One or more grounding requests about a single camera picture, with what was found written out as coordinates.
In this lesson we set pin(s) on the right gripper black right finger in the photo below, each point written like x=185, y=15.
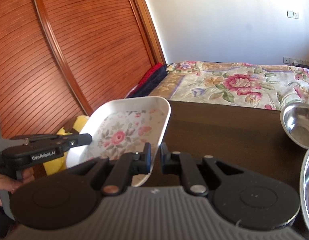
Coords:
x=182, y=164

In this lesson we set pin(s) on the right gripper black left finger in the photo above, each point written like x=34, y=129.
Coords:
x=128, y=165

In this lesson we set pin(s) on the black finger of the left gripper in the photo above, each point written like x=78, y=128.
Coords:
x=75, y=140

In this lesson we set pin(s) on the rose pattern square plate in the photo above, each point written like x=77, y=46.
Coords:
x=122, y=126

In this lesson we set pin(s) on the person's left hand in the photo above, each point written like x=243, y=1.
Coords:
x=12, y=185

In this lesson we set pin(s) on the red and navy blanket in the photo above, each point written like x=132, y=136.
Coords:
x=152, y=78

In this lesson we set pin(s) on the wooden slatted wardrobe door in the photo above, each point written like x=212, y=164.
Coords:
x=64, y=58

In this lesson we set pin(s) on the floral bed quilt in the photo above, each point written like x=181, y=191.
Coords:
x=235, y=84

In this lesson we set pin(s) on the far steel bowl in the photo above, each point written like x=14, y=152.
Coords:
x=294, y=119

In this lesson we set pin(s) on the near large steel bowl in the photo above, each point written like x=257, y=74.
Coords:
x=304, y=188

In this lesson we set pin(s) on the white wall socket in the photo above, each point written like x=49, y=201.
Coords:
x=293, y=14

